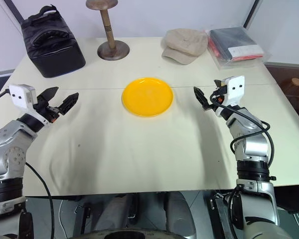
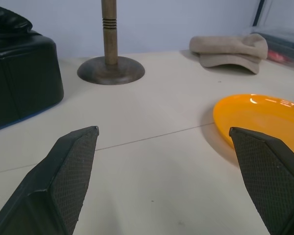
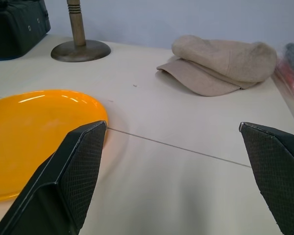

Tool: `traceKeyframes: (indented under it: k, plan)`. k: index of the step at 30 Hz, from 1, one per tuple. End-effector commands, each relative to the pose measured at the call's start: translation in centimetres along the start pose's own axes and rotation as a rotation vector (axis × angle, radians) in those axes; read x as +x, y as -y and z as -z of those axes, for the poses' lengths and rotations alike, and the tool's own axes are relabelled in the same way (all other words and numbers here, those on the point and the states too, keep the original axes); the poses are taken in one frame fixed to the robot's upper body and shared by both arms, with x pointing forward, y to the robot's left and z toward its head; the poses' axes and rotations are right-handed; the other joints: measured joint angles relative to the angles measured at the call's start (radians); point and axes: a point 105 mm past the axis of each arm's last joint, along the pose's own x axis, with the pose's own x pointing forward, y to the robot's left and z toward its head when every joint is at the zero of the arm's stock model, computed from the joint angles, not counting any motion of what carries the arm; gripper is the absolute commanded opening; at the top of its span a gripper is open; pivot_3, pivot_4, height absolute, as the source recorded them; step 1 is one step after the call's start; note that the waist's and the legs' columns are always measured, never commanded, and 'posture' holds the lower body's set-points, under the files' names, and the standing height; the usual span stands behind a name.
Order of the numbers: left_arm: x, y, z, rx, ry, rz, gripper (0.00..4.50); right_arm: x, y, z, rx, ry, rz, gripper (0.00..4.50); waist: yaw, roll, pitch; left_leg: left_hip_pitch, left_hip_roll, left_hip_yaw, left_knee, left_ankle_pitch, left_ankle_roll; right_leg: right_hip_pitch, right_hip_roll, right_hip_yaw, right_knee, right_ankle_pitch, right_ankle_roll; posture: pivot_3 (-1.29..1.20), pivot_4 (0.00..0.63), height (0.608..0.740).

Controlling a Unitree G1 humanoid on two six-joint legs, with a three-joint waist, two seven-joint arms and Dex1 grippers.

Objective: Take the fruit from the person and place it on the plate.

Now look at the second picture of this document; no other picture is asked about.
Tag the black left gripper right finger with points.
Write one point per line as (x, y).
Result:
(269, 176)

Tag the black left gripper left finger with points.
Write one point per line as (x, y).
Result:
(63, 176)

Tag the orange plastic plate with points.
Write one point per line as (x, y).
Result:
(254, 115)

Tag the black leather bag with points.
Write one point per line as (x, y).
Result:
(19, 73)

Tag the brown wooden stand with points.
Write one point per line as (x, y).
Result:
(110, 66)

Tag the beige flat cap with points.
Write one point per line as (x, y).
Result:
(227, 52)

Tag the clear plastic storage box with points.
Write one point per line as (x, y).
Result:
(281, 44)

